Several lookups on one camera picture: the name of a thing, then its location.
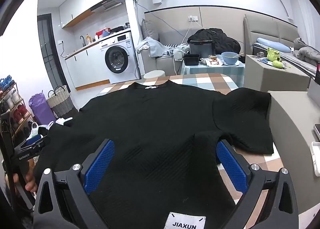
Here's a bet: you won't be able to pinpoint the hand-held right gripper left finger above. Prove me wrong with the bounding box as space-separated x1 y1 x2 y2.
32 139 115 229

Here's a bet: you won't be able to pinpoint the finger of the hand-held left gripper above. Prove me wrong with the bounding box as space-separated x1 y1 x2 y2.
25 134 51 150

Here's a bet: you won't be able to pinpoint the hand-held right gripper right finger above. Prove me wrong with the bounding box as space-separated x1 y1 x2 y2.
215 139 299 229

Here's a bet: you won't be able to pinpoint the black knit shirt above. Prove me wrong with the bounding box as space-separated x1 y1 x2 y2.
34 80 274 229

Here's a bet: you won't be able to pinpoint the person's left hand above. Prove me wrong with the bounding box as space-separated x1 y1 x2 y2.
24 165 38 193

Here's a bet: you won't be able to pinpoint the white plastic bag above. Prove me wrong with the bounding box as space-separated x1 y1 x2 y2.
30 121 54 142

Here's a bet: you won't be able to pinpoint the purple bag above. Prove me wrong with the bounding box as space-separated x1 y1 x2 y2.
28 91 57 125

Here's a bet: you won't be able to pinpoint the white cloth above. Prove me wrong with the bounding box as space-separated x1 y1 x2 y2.
55 117 74 127

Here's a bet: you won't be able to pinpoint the shoe rack with shoes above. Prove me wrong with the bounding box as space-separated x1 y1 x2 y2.
0 75 35 144

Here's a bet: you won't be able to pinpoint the woven laundry basket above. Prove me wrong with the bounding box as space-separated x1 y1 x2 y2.
47 85 78 119

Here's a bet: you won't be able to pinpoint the large beige cabinet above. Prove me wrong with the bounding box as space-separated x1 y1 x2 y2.
267 79 320 216

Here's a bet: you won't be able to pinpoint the white plastic case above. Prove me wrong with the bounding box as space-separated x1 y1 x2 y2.
309 141 320 170

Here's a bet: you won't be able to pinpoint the white kitchen counter cabinet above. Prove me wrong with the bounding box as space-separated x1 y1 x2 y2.
64 41 112 92

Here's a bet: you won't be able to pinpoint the dark glass door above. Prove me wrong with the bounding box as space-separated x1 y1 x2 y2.
37 14 72 94

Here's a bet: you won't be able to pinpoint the brown blue checkered tablecloth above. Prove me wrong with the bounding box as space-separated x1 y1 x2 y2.
95 72 284 209

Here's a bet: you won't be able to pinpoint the small beige cabinet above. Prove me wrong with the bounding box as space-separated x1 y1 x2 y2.
244 54 310 92

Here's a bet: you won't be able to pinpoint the teal checkered tablecloth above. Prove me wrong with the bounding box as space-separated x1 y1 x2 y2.
180 62 246 88

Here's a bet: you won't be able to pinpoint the pale blue plate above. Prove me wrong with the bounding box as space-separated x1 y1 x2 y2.
220 60 247 66

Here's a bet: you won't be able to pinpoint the blue bowl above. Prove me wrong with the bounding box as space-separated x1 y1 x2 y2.
221 52 240 65

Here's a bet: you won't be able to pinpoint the round white stool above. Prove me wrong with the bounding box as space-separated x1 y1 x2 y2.
143 70 165 79

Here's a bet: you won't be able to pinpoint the white washing machine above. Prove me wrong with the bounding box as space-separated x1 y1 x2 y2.
99 32 139 84

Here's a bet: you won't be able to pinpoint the black plastic tray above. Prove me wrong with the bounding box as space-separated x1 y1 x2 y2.
182 54 200 66

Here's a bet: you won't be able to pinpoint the grey sofa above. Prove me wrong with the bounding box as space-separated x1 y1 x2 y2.
139 28 248 75

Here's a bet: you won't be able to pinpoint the black cooker pot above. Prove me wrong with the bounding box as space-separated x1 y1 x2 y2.
188 39 216 59

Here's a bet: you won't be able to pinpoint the pale grey cloth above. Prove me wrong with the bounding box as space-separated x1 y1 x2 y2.
168 43 191 61

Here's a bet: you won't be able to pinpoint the black jacket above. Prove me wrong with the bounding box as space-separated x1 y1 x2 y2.
187 28 242 55

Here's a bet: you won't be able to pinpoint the blue pillow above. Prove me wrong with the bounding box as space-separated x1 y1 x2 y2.
256 37 292 53

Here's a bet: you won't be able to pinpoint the light blue cloth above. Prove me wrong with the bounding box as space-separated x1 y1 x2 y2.
136 37 175 58

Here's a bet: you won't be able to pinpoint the grey blanket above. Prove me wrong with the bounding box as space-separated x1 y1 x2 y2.
292 37 320 67

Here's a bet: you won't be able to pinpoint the grey upholstered bed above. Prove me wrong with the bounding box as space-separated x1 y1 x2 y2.
244 14 320 79

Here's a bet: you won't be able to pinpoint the grey cushion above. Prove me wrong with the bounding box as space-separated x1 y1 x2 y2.
141 19 159 41

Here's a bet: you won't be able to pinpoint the steel range hood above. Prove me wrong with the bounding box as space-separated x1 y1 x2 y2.
90 0 125 13

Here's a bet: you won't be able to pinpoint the white wall cabinets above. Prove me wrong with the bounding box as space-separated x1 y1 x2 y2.
59 0 129 29

